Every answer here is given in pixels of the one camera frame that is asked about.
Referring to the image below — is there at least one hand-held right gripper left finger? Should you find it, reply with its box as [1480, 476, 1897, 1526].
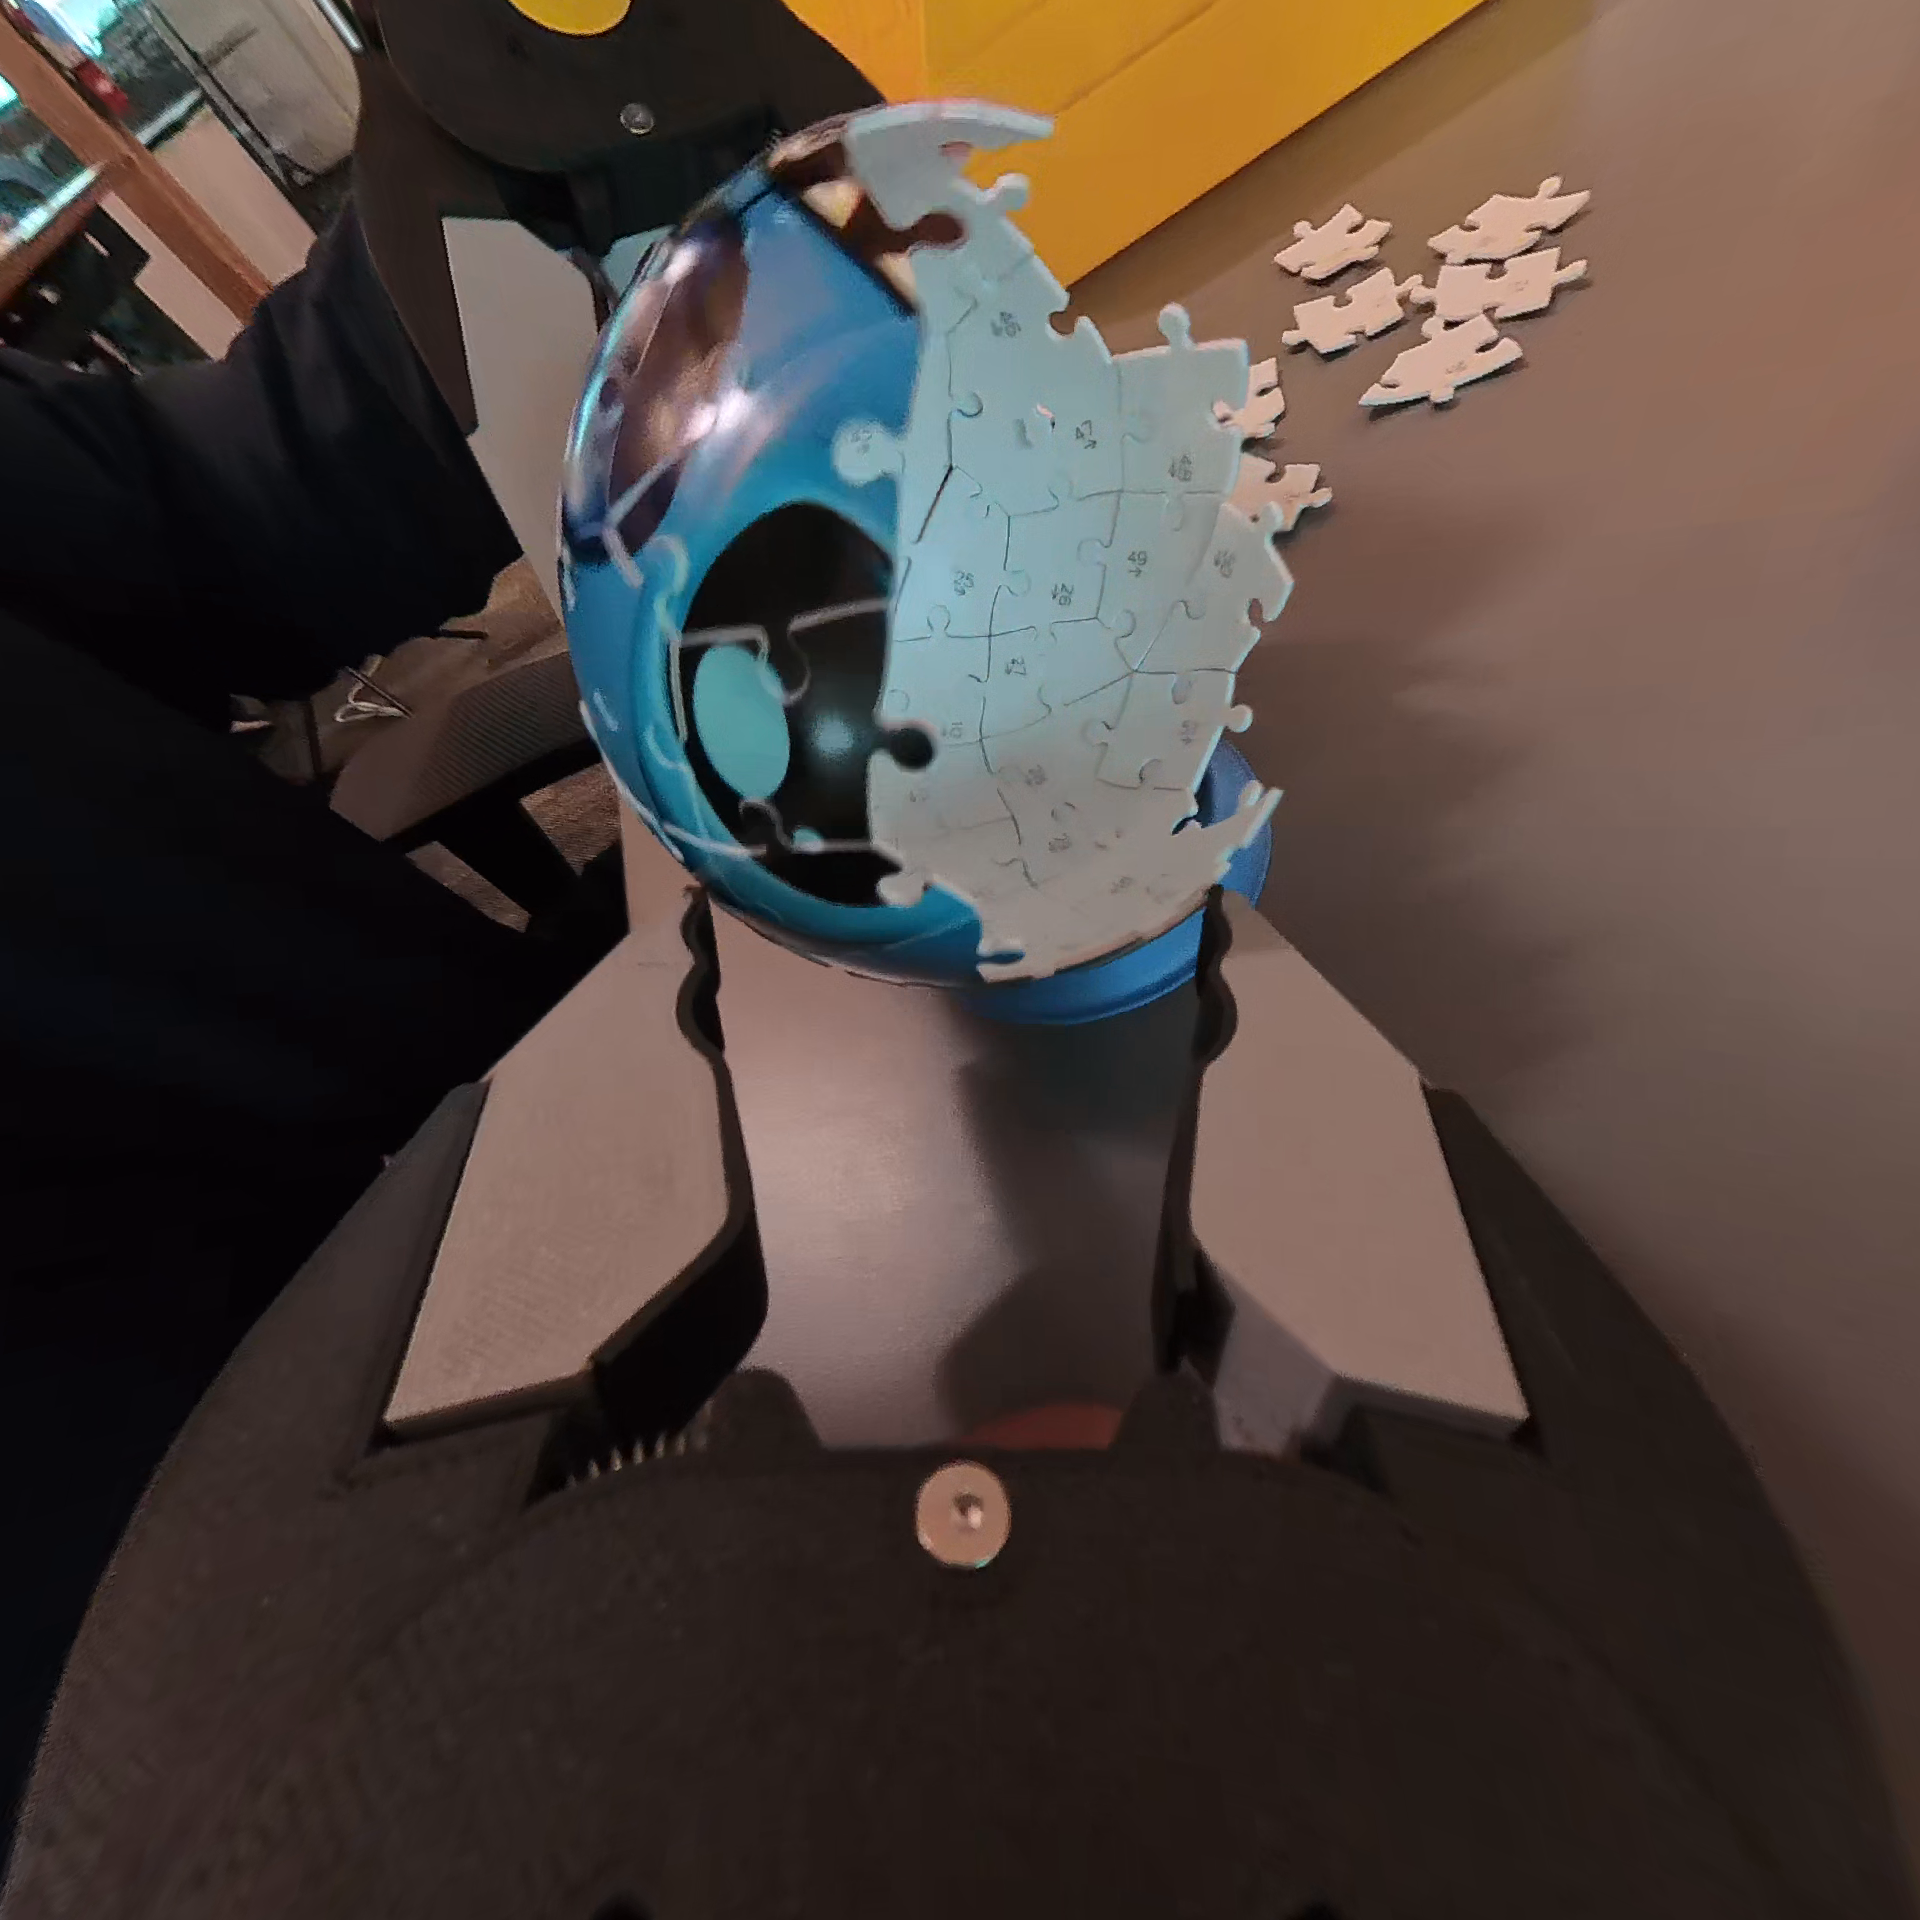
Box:
[379, 884, 777, 1438]

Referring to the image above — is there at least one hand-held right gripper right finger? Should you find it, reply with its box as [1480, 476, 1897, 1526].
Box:
[1153, 884, 1535, 1461]

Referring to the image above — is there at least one blue round ball stand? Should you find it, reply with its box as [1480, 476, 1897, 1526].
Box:
[961, 741, 1286, 1031]

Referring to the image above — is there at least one yellow plastic bin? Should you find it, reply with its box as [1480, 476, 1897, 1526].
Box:
[780, 0, 1489, 287]

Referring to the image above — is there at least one blue cartoon puzzle ball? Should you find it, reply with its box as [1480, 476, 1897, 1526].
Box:
[559, 95, 1301, 991]

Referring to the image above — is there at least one person's left forearm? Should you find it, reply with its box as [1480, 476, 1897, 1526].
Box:
[0, 195, 529, 725]

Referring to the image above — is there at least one pile of white puzzle pieces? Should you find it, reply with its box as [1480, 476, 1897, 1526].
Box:
[1213, 174, 1593, 537]

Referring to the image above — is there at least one person's torso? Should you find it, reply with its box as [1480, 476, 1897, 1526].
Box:
[0, 600, 632, 1831]

